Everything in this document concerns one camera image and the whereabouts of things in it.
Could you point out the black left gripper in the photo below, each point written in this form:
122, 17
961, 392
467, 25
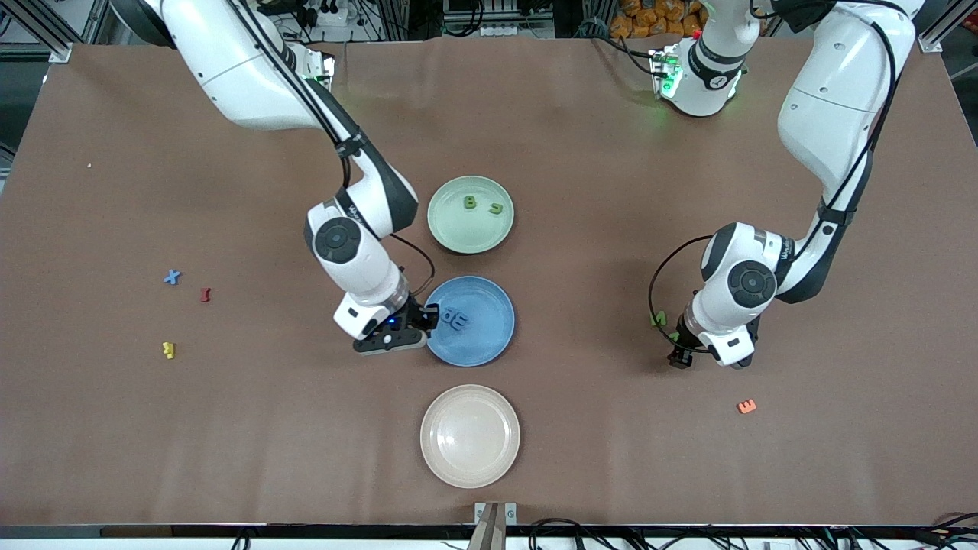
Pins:
682, 347

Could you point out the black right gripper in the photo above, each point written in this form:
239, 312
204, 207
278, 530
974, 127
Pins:
415, 312

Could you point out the blue foam letter E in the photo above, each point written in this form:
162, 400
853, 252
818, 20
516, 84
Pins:
463, 319

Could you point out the green foam letter N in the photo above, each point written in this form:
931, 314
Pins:
658, 318

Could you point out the blue foam letter X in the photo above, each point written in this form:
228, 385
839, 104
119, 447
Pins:
173, 277

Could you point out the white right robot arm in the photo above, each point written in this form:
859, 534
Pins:
229, 61

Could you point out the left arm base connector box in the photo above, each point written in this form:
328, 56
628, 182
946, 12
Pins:
663, 72

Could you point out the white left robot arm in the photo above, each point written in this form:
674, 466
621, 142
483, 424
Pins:
833, 99

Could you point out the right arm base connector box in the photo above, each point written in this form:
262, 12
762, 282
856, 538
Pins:
321, 65

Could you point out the blue plate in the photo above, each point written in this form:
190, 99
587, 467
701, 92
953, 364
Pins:
489, 344

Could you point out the orange foam letter E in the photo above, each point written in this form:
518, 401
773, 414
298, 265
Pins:
746, 406

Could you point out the green plate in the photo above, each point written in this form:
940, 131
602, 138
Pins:
458, 233

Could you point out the beige plate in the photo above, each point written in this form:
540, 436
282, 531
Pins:
470, 435

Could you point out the brown table cover mat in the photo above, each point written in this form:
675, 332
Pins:
229, 428

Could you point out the white power strip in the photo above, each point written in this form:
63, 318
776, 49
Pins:
504, 30

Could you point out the power strip with black plugs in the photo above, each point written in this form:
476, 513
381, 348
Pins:
328, 9

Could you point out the orange snack packets pile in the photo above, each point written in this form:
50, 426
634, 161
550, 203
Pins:
649, 15

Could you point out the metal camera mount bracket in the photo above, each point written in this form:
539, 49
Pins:
495, 527

